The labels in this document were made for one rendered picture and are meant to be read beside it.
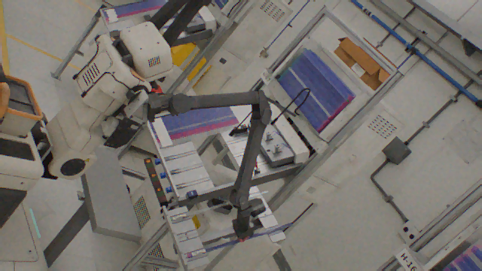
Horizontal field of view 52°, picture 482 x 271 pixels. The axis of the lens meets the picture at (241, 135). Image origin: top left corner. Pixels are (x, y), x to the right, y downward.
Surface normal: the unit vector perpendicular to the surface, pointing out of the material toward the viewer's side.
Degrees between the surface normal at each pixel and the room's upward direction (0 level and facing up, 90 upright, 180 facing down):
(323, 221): 90
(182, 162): 43
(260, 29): 90
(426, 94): 90
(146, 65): 90
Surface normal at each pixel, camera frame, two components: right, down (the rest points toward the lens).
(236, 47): 0.38, 0.63
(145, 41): 0.00, -0.64
